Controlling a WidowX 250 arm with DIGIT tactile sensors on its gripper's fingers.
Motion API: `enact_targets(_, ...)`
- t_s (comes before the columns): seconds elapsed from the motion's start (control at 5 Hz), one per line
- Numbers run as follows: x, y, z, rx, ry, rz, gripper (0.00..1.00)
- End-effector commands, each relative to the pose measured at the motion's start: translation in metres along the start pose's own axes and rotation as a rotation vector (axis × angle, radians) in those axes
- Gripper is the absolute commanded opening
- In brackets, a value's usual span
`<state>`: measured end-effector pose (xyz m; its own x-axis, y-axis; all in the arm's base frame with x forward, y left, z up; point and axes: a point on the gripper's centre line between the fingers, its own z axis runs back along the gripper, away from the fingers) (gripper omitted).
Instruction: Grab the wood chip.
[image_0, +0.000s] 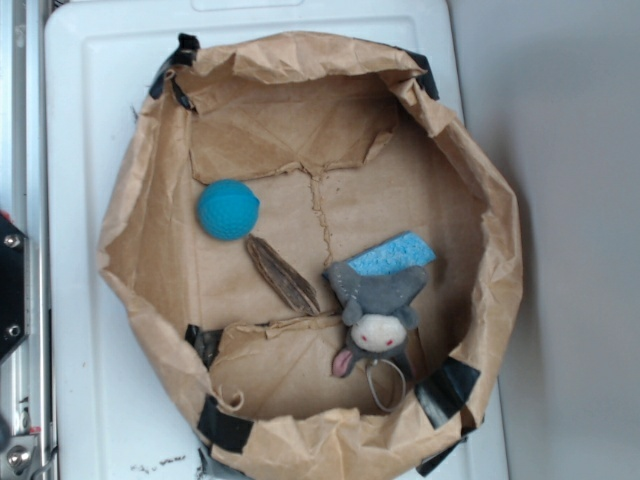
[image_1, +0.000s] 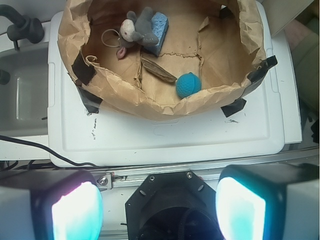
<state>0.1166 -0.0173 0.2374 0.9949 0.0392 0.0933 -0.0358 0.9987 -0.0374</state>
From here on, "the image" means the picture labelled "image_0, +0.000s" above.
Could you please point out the blue dimpled ball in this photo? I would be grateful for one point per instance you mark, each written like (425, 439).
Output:
(227, 210)

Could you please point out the white plastic tray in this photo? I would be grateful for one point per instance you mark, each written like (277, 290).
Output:
(114, 420)

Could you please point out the grey plush bat toy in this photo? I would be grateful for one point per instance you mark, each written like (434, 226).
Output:
(377, 312)

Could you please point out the blue sponge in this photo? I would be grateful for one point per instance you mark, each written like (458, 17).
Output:
(395, 254)

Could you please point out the metal frame rail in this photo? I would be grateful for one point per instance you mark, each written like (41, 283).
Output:
(28, 437)

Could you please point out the black mounting bracket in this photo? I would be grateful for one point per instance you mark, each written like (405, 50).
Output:
(14, 288)

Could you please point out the dark brown wood chip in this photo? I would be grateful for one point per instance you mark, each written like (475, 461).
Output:
(283, 278)

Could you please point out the brown paper bag bin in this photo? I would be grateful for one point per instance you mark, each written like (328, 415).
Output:
(345, 146)

